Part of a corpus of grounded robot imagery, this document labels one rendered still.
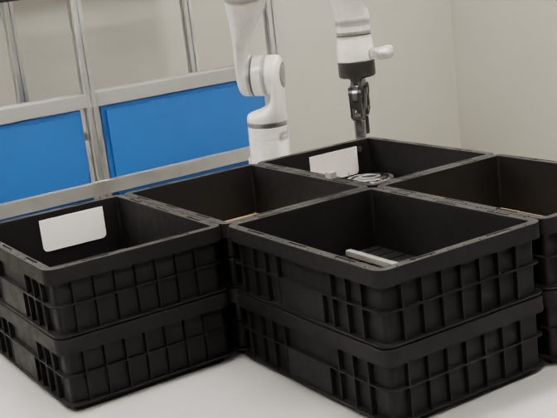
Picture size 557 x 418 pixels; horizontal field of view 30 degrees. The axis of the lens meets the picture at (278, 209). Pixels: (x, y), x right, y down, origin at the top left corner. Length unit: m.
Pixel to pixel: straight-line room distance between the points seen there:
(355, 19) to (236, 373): 0.78
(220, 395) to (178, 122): 2.50
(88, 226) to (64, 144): 1.85
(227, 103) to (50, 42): 0.97
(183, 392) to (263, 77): 0.92
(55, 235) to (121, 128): 1.97
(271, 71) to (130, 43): 2.60
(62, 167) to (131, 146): 0.28
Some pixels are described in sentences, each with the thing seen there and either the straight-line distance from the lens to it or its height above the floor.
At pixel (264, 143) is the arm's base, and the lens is 2.36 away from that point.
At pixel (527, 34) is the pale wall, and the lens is 5.69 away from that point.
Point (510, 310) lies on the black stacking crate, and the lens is 1.51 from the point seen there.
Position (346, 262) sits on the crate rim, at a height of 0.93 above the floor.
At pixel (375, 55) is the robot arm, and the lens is 2.09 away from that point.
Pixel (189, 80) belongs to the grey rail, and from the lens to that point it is 4.02.
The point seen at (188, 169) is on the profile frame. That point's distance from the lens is 4.02.
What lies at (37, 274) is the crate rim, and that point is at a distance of 1.59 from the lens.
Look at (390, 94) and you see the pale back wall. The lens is 5.78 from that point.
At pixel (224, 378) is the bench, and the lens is 1.67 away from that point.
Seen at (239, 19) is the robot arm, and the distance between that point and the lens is 2.28.
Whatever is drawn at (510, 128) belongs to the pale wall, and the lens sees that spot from 5.87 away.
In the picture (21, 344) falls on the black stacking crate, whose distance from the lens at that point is 1.79.
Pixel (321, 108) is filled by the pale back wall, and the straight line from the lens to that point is 5.48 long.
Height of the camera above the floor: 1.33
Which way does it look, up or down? 13 degrees down
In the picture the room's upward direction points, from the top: 7 degrees counter-clockwise
